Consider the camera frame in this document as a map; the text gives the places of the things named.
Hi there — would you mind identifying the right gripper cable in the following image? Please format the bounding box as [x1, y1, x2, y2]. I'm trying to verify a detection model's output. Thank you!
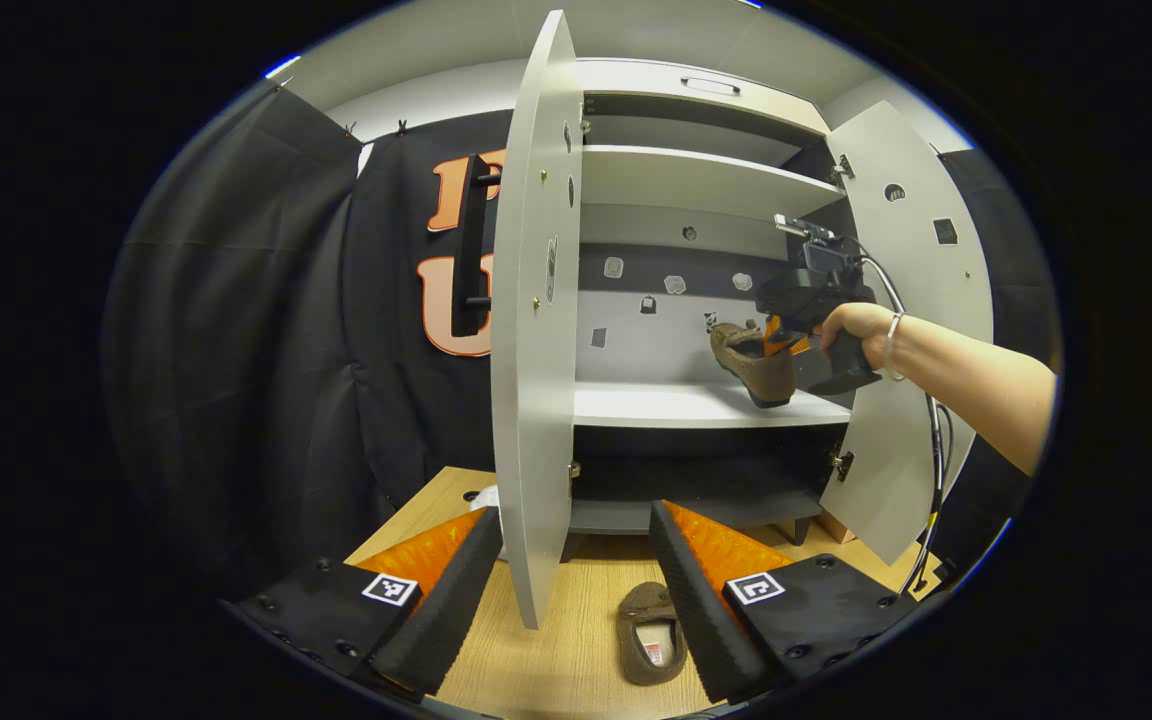
[861, 255, 952, 596]

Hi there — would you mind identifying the brown fuzzy shoe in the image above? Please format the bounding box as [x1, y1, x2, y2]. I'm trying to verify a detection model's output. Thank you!
[616, 582, 689, 687]
[709, 320, 799, 409]

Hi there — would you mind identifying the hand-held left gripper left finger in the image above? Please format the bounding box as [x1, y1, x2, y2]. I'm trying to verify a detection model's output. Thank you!
[226, 505, 504, 701]

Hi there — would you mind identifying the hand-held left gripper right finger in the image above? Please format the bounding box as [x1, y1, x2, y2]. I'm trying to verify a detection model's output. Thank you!
[648, 500, 922, 706]

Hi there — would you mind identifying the black door handle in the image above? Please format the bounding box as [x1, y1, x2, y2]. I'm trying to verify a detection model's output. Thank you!
[451, 155, 502, 339]

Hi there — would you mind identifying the white shoe cabinet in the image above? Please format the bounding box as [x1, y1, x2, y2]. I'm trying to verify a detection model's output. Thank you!
[571, 58, 852, 536]

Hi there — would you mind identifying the white cabinet door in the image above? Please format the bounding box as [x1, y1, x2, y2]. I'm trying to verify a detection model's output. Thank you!
[819, 100, 995, 566]
[491, 10, 585, 631]

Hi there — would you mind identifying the white cabinet drawer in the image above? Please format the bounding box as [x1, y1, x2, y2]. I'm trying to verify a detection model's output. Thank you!
[576, 58, 832, 136]

